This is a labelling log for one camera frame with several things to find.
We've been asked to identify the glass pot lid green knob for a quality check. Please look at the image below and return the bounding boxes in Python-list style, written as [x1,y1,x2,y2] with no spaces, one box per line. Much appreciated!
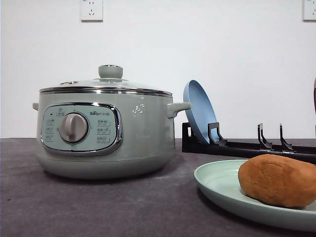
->
[39,65,173,96]

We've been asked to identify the green plate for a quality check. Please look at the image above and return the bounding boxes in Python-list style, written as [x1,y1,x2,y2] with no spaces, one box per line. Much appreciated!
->
[194,159,316,233]

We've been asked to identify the brown potato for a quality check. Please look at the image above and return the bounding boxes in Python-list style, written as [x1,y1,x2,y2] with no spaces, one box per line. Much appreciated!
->
[238,154,316,207]

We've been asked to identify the blue plate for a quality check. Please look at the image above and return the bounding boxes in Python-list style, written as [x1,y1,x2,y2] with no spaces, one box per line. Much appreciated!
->
[183,79,218,144]

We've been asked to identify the green electric steamer pot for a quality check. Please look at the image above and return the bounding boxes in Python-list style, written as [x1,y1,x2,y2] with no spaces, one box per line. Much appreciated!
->
[32,67,192,179]

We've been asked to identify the black plate rack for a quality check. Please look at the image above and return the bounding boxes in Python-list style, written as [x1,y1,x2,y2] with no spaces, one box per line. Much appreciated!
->
[182,122,316,163]

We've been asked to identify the dark red plate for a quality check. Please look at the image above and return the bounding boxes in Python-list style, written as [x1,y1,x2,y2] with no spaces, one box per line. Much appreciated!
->
[313,77,316,113]

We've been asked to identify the white wall socket left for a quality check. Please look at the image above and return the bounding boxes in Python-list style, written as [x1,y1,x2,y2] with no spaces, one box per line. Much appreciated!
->
[79,0,104,23]

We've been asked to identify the white wall socket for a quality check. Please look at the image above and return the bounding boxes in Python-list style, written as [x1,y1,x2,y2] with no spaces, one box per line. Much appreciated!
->
[300,0,316,24]
[79,0,104,23]

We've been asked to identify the white wall socket right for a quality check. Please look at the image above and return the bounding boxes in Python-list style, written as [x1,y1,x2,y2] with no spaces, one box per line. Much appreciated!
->
[300,0,316,24]

